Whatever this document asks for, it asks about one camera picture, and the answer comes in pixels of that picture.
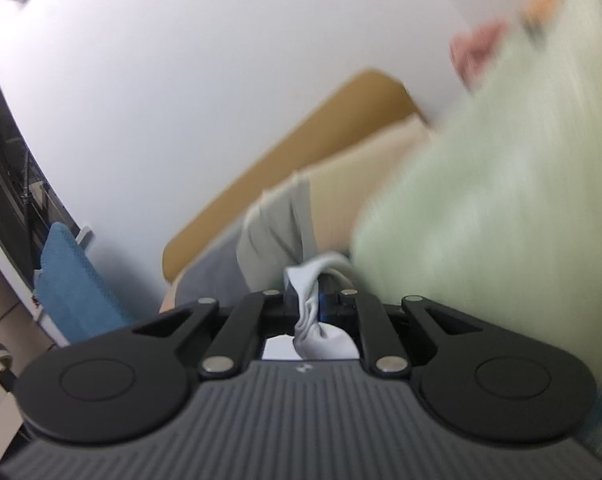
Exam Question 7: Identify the checked pillow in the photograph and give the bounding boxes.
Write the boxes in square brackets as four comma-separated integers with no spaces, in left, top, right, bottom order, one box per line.
[161,112,438,313]

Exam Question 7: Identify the tan padded headboard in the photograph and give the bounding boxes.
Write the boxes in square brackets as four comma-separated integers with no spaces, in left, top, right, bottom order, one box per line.
[162,69,422,286]

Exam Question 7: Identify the pink plush toy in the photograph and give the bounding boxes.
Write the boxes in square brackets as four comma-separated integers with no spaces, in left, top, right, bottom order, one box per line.
[450,17,508,95]

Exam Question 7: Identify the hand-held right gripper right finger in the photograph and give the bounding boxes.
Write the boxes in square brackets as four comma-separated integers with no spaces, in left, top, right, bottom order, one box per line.
[318,285,486,380]

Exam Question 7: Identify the dark window with grille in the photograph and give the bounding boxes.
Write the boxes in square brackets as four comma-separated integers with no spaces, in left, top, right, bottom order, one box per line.
[0,35,82,288]

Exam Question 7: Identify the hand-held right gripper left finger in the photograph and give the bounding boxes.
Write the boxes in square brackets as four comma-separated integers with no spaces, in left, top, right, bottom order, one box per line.
[131,287,302,380]

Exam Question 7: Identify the blue covered chair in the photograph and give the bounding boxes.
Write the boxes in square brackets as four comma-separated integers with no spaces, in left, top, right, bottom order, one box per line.
[33,221,132,345]

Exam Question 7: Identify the white t-shirt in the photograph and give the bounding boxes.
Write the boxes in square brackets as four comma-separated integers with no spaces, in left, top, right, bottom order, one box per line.
[261,254,362,361]

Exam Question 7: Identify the green fleece blanket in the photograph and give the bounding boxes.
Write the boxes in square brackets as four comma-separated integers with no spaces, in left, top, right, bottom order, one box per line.
[352,0,602,463]

